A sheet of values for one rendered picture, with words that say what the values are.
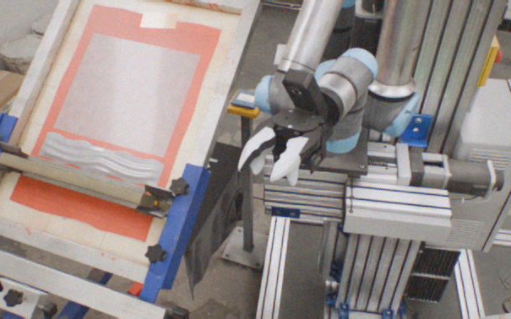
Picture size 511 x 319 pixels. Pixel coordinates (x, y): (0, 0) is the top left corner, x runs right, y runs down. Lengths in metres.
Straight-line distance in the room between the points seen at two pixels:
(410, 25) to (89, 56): 0.89
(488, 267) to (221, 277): 1.25
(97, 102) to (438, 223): 0.96
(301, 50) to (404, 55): 0.25
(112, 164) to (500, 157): 1.07
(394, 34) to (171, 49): 0.62
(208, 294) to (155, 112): 1.37
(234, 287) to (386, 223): 1.36
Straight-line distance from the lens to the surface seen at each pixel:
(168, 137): 1.36
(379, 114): 1.23
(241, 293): 2.58
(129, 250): 1.33
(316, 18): 1.03
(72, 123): 1.49
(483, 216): 1.79
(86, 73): 1.54
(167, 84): 1.42
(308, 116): 0.80
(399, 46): 1.15
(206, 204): 1.66
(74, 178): 1.31
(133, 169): 1.36
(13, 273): 1.37
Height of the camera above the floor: 2.18
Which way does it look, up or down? 43 degrees down
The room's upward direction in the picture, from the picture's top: straight up
